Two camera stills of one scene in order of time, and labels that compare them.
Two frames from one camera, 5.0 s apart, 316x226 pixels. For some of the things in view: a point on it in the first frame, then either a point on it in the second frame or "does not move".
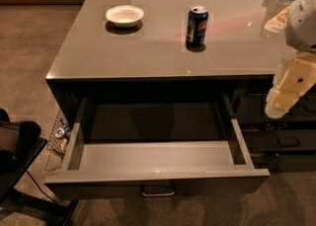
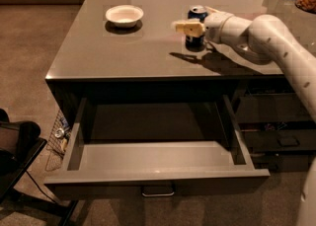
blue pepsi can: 196,37 does not move
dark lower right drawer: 273,140 does not move
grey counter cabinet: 174,37 does not move
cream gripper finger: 294,76 to 192,27
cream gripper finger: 278,23 to 211,10
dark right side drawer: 250,109 does not move
